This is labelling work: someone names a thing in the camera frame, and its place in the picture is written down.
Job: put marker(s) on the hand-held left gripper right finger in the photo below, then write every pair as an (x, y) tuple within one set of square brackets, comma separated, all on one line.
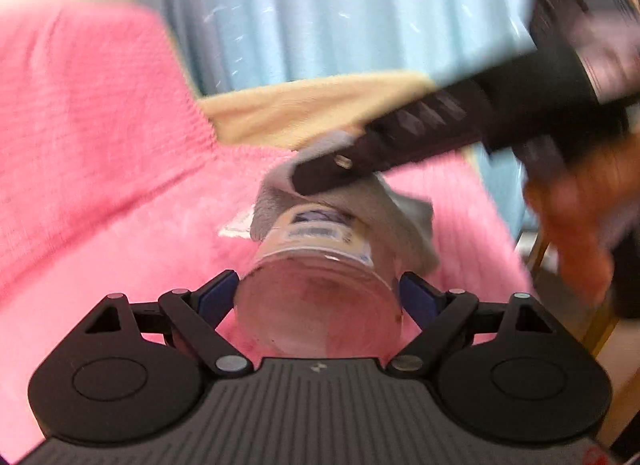
[(417, 297)]

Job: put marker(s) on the wooden chair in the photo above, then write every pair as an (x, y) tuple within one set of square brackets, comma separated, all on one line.
[(600, 325)]

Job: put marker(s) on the white sewn blanket label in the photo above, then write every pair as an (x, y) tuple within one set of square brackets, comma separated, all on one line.
[(237, 227)]

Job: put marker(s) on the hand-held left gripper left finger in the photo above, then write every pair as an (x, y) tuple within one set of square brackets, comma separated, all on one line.
[(217, 295)]

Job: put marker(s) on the grey cleaning cloth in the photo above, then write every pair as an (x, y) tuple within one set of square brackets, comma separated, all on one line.
[(395, 225)]

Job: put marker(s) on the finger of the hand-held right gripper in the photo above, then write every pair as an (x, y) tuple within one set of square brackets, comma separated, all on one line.
[(400, 135)]

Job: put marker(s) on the beige sofa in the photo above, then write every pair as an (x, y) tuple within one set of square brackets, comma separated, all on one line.
[(280, 115)]

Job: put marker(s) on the clear plastic jar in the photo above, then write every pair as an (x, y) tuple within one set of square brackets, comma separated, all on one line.
[(320, 305)]

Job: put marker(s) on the person's right hand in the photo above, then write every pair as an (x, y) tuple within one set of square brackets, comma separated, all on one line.
[(585, 215)]

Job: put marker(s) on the light blue star curtain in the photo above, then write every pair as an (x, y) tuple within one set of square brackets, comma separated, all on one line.
[(300, 10)]

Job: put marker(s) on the pink ribbed blanket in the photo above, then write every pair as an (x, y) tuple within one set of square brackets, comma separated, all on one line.
[(125, 255)]

